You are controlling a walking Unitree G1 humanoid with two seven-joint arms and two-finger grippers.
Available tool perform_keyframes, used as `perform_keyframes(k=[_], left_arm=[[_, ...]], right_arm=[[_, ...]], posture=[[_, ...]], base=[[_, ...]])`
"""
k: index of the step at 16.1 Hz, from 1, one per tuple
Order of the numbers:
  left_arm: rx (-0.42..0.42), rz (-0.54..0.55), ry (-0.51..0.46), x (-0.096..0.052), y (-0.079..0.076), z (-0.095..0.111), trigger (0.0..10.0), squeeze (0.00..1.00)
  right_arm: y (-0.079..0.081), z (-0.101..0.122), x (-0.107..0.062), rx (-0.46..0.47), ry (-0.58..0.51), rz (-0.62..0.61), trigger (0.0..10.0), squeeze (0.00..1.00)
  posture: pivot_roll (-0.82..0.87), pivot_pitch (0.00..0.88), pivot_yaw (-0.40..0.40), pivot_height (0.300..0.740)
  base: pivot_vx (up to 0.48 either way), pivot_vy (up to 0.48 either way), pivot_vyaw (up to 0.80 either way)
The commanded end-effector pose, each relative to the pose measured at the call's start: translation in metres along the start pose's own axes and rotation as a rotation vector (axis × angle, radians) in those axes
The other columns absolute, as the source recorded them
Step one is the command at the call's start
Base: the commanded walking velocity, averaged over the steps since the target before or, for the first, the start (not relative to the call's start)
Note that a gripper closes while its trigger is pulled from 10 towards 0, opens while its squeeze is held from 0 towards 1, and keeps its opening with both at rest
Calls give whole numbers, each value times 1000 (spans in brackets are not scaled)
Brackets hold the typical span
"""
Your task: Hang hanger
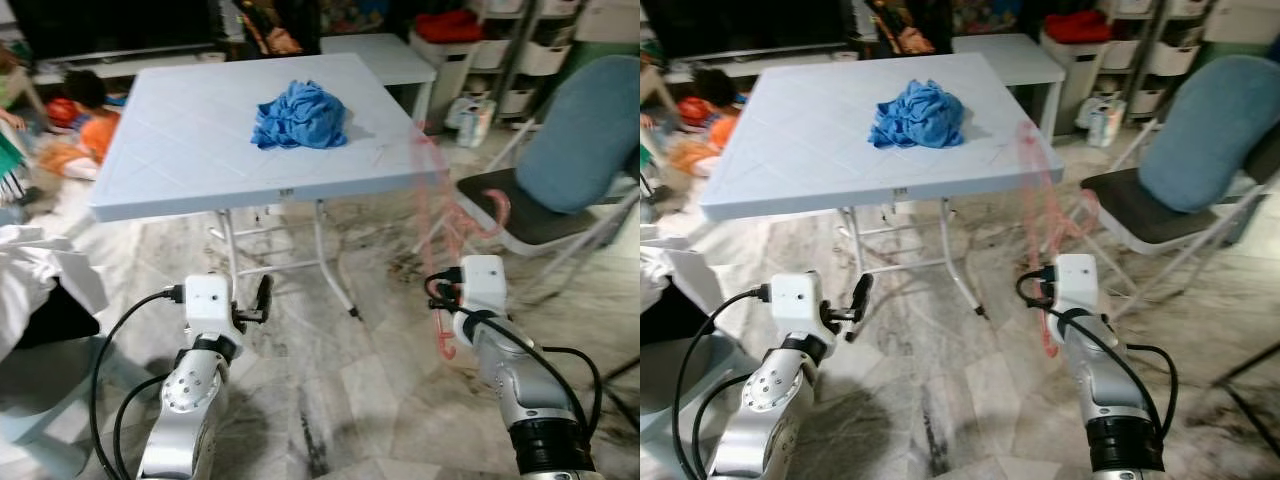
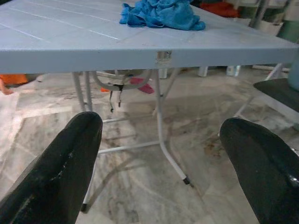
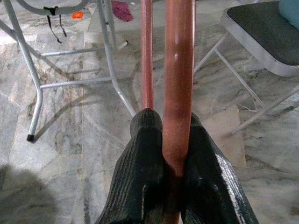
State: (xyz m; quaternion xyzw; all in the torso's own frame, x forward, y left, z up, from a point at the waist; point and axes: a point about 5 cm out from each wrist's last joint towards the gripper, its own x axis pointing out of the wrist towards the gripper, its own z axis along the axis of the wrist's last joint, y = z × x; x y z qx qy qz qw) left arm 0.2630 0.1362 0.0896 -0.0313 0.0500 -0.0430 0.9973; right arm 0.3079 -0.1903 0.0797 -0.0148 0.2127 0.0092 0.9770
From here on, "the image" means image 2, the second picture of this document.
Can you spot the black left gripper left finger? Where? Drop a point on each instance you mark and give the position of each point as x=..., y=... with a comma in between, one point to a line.
x=53, y=175

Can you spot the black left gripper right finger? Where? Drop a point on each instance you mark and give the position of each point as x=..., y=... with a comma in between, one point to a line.
x=264, y=177

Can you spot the blue towel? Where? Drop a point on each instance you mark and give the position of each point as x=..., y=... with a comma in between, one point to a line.
x=163, y=16

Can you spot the grey folding chair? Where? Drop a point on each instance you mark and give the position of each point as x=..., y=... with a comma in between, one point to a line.
x=280, y=91

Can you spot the orange fabric item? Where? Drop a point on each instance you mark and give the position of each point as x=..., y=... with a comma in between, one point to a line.
x=14, y=79

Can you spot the white plastic container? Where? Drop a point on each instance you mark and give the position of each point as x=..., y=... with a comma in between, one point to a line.
x=203, y=72
x=233, y=70

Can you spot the pink plastic item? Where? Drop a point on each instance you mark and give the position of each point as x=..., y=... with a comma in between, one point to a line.
x=142, y=85

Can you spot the light blue folding table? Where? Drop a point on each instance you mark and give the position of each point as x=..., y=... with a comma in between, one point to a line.
x=70, y=35

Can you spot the green storage box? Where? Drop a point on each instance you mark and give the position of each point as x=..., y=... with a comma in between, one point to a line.
x=290, y=32

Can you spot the red fabric bundle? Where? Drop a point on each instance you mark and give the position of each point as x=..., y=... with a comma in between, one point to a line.
x=219, y=10

